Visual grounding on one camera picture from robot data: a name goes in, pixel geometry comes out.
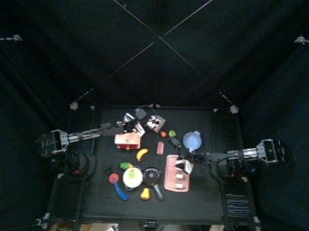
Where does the pink toy appliance box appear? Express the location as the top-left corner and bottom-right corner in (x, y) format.
(146, 115), (167, 134)

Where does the wooden toy box red trim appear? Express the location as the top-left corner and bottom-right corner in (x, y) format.
(114, 132), (142, 151)

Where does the pink toy serving tray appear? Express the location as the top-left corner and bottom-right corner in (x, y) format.
(163, 153), (191, 194)

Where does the light blue toy pot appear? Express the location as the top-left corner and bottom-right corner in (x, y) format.
(182, 130), (203, 153)

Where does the black toy frying pan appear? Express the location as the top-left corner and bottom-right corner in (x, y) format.
(142, 167), (166, 200)

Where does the yellow toy banana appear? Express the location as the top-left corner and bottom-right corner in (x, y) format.
(135, 148), (150, 162)

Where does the white toy bowl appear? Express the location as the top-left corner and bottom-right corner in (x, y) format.
(122, 166), (145, 191)

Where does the yellow toy pear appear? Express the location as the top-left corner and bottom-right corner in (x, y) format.
(139, 188), (153, 201)

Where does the red and blue toy spoon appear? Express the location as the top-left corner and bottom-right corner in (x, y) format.
(107, 172), (130, 202)

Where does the white text label sticker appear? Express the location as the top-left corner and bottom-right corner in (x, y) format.
(225, 193), (252, 223)

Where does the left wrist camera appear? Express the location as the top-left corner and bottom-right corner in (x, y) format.
(134, 107), (149, 119)

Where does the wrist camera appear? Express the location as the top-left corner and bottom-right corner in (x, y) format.
(134, 107), (149, 119)
(167, 136), (186, 152)

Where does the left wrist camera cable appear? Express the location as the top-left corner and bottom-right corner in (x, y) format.
(135, 104), (159, 122)

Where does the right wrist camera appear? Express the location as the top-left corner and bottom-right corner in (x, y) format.
(167, 136), (186, 152)

